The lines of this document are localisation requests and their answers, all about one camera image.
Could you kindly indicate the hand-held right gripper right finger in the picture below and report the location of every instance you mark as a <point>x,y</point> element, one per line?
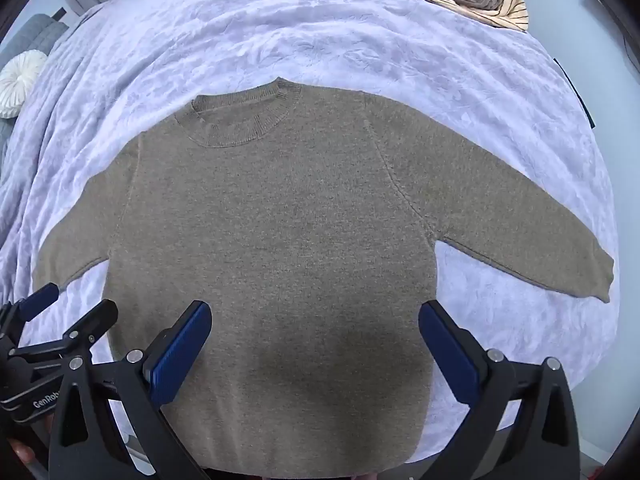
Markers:
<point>450,347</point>

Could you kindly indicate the lavender plush blanket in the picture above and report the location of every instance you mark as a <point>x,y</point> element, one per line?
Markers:
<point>350,45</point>

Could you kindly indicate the olive knit sweater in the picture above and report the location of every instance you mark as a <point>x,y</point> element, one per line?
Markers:
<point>280,240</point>

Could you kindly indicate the person's left hand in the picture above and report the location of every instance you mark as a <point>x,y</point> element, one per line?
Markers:
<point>23,452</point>

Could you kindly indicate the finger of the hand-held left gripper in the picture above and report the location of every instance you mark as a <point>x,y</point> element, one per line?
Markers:
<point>85,327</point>
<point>41,300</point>

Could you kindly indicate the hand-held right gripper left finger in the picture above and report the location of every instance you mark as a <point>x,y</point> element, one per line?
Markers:
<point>181,345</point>

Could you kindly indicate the white round pleated pillow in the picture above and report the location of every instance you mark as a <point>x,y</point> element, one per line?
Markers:
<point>19,82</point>

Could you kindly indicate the grey quilted sofa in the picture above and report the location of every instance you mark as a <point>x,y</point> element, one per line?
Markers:
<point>30,35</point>

